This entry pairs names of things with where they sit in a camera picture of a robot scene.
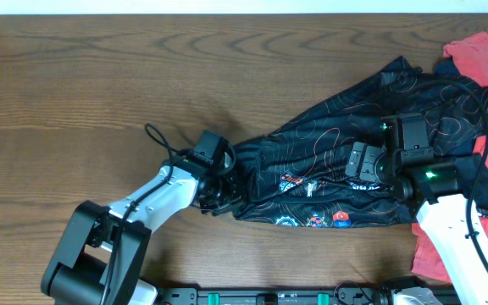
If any black patterned sports jersey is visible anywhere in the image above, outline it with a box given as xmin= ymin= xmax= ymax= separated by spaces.
xmin=233 ymin=57 xmax=488 ymax=229

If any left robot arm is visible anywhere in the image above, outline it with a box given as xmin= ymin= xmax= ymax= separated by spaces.
xmin=41 ymin=160 xmax=246 ymax=304

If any navy blue garment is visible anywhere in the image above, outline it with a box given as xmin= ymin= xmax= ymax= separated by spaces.
xmin=433 ymin=33 xmax=488 ymax=86

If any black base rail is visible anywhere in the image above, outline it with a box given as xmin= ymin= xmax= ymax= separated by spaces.
xmin=154 ymin=275 xmax=461 ymax=305

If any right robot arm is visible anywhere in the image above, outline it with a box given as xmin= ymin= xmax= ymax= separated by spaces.
xmin=346 ymin=142 xmax=488 ymax=304

